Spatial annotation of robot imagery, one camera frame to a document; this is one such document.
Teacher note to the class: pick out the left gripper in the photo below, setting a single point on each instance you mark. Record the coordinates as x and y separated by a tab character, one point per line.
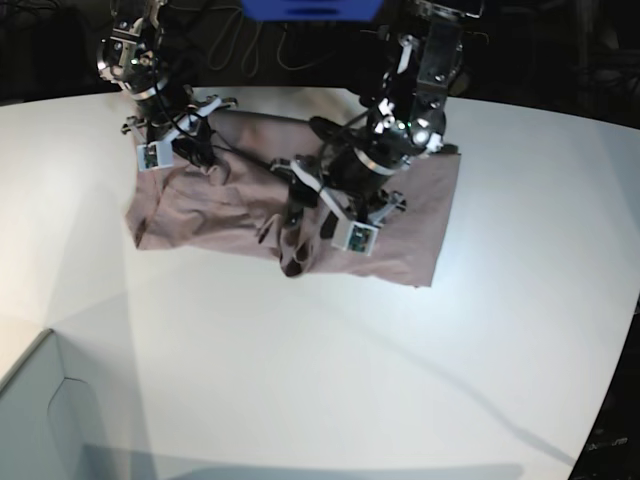
348	185

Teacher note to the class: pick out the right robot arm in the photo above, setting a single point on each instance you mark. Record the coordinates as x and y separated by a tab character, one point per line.
138	56

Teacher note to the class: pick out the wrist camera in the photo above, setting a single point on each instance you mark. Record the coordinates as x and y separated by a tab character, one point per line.
155	155
355	237

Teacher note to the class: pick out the grey cardboard box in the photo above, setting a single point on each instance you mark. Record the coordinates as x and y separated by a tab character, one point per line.
68	413

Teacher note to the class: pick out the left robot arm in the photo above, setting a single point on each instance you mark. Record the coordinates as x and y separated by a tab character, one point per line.
404	119

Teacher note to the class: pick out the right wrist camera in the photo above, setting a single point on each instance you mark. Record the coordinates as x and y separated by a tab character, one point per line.
155	155

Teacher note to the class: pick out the blue plastic bin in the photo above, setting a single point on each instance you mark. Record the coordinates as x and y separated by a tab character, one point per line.
311	10

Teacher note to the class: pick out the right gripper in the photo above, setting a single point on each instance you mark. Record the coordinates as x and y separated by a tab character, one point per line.
181	119

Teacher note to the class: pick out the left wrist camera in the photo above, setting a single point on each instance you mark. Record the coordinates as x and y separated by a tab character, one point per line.
355	237

